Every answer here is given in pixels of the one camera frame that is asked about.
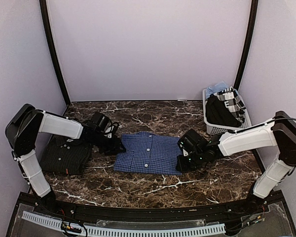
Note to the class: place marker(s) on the black white plaid shirt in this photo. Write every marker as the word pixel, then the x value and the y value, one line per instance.
pixel 232 102

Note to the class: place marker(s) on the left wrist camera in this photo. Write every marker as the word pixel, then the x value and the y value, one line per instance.
pixel 99 122

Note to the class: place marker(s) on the white slotted cable duct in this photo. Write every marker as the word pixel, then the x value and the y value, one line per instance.
pixel 105 228

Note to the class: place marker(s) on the folded black striped shirt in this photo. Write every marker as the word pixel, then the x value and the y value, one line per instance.
pixel 65 155

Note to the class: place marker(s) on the left black corner post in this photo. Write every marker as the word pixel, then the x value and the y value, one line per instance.
pixel 52 51

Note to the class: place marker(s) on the white plastic laundry basket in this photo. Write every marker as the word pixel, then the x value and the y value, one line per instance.
pixel 213 129

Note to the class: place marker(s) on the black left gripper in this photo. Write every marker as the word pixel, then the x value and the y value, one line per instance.
pixel 114 147

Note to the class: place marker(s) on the light blue shirt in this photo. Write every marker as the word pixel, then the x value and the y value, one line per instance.
pixel 215 88

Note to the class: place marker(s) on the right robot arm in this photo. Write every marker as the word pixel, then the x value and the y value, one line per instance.
pixel 279 131

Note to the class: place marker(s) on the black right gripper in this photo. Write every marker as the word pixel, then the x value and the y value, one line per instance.
pixel 182 167

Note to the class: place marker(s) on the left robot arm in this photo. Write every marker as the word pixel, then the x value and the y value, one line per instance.
pixel 24 128

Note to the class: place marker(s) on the black front rail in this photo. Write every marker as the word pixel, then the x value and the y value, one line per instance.
pixel 91 214

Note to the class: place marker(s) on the right black corner post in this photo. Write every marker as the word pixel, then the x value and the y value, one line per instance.
pixel 247 43

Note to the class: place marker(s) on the black corner post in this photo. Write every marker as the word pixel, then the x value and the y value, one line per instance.
pixel 247 43
pixel 52 51

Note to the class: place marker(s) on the blue checkered long sleeve shirt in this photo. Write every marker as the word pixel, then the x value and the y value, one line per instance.
pixel 147 153

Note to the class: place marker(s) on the black garment in basket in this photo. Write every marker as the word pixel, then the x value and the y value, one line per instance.
pixel 217 113

